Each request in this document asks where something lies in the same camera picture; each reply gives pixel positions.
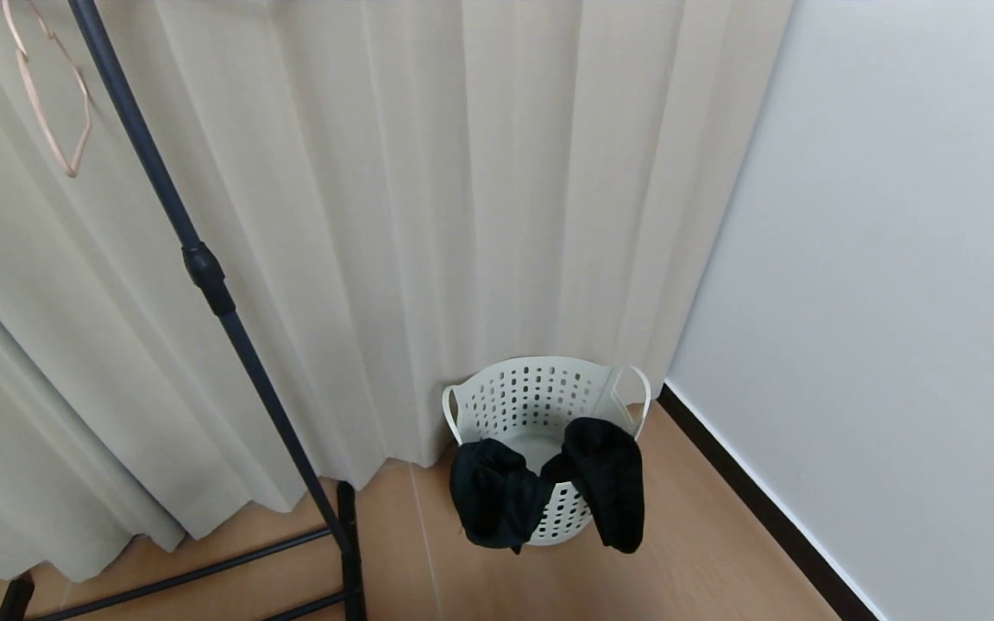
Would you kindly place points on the black clothes rack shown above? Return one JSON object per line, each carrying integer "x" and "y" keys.
{"x": 204, "y": 276}

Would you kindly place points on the pink clothes hanger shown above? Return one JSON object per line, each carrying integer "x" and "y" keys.
{"x": 38, "y": 112}

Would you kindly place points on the white curtain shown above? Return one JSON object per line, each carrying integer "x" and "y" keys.
{"x": 14, "y": 448}
{"x": 419, "y": 172}

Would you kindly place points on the black garment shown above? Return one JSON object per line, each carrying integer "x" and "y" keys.
{"x": 493, "y": 500}

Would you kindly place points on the white laundry basket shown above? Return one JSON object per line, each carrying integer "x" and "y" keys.
{"x": 531, "y": 405}

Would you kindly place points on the black shorts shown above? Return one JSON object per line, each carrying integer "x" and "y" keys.
{"x": 605, "y": 483}

